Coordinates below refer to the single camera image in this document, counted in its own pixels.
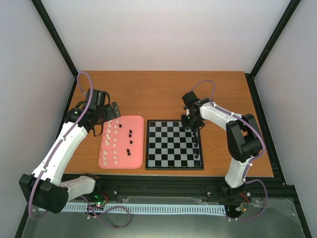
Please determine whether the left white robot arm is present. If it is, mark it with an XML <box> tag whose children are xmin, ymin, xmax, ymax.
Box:
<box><xmin>19</xmin><ymin>89</ymin><xmax>121</xmax><ymax>214</ymax></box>

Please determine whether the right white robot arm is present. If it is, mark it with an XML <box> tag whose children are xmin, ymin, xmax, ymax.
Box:
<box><xmin>181</xmin><ymin>91</ymin><xmax>265</xmax><ymax>201</ymax></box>

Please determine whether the pink plastic tray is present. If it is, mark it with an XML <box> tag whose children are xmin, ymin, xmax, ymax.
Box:
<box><xmin>98</xmin><ymin>116</ymin><xmax>144</xmax><ymax>170</ymax></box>

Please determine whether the black white chessboard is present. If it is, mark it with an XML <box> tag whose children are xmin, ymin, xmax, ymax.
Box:
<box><xmin>145</xmin><ymin>119</ymin><xmax>204</xmax><ymax>170</ymax></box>

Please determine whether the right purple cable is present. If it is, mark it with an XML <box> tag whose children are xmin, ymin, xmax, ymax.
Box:
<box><xmin>192</xmin><ymin>79</ymin><xmax>268</xmax><ymax>222</ymax></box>

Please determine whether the black aluminium frame rail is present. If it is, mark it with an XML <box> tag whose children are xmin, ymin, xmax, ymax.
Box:
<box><xmin>32</xmin><ymin>173</ymin><xmax>297</xmax><ymax>199</ymax></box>

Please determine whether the light blue slotted cable duct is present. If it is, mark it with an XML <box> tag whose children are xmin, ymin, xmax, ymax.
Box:
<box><xmin>60</xmin><ymin>201</ymin><xmax>227</xmax><ymax>217</ymax></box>

